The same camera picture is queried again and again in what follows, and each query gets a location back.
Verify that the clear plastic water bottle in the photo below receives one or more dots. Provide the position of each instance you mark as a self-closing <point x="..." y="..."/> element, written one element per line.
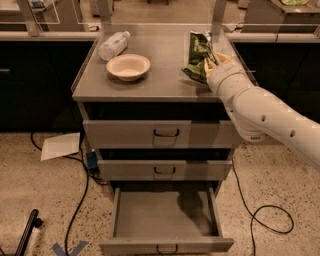
<point x="114" y="45"/>

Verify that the background table right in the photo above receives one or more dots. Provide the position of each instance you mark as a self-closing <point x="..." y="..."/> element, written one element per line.
<point x="272" y="16"/>

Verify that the green jalapeno chip bag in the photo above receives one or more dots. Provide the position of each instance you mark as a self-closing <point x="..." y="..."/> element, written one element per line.
<point x="199" y="49"/>

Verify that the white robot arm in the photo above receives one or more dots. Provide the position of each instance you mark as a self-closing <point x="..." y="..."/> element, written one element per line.
<point x="257" y="113"/>

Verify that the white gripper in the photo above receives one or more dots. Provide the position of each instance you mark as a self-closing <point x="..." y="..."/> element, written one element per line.
<point x="222" y="74"/>

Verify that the long dark background counter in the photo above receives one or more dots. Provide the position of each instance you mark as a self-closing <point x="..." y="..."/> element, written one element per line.
<point x="56" y="84"/>

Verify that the silver soda can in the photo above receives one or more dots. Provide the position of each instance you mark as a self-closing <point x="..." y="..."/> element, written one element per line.
<point x="208" y="35"/>

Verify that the blue power adapter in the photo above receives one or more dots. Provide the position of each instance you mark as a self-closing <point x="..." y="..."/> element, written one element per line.
<point x="92" y="161"/>

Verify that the grey bottom drawer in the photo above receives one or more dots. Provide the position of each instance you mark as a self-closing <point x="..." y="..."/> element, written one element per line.
<point x="165" y="218"/>

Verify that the grey middle drawer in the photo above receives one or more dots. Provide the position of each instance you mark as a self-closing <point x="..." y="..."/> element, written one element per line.
<point x="164" y="170"/>

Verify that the white paper sheet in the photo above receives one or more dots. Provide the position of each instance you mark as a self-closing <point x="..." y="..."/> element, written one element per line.
<point x="62" y="145"/>

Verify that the black bar object bottom left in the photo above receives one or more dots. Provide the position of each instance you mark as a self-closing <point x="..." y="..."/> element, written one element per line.
<point x="34" y="221"/>

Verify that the grey drawer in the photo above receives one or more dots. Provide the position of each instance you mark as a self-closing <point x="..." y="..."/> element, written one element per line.
<point x="120" y="134"/>
<point x="164" y="170"/>
<point x="165" y="218"/>

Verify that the grey top drawer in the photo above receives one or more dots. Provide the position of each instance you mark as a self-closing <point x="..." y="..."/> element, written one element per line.
<point x="120" y="134"/>

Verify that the white paper bowl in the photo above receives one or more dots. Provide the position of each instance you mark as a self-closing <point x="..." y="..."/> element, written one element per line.
<point x="128" y="67"/>

